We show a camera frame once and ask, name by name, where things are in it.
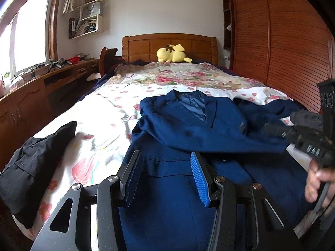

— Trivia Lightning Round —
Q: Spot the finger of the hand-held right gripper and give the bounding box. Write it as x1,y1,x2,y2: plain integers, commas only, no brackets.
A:
263,122,296,139

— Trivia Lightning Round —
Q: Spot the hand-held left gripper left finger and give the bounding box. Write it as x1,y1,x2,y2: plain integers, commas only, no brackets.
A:
30,150,143,251

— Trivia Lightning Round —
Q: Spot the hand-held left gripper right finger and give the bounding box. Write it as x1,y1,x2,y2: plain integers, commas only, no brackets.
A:
190,151,301,251

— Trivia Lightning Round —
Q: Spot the navy blue suit jacket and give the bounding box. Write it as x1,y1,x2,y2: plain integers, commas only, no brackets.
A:
119,89,314,251

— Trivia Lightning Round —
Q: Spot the person's right hand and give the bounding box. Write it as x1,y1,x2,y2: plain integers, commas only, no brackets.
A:
305,159,335,204

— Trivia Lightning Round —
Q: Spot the floral bed cover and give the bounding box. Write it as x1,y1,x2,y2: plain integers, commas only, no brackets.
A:
12,62,314,241

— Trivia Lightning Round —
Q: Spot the wooden slatted wardrobe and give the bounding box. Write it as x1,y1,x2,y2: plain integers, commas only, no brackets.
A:
221,0,335,113

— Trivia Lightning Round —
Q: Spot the black garment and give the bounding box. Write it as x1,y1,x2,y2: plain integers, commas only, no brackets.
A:
0,121,77,229

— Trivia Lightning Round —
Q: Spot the wooden chair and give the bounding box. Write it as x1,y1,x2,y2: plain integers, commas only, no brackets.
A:
99,47,119,77

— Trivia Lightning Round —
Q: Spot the yellow plush toy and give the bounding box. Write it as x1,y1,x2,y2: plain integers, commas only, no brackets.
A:
156,44,193,64

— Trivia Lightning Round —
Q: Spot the wooden bed headboard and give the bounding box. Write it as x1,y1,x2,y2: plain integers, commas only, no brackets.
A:
122,33,218,64

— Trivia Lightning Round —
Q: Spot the long wooden desk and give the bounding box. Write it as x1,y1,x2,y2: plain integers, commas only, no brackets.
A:
0,59,100,168

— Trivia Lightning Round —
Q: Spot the row of books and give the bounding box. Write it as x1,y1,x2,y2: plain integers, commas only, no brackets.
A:
68,18,97,38

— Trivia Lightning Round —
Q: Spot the white paper bag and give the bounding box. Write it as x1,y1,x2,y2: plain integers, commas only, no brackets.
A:
80,1,102,19

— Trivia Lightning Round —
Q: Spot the window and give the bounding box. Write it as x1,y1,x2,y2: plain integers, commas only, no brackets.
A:
0,0,53,81

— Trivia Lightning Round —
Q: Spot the white wall shelf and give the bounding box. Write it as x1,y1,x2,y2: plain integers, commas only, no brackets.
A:
61,0,106,40

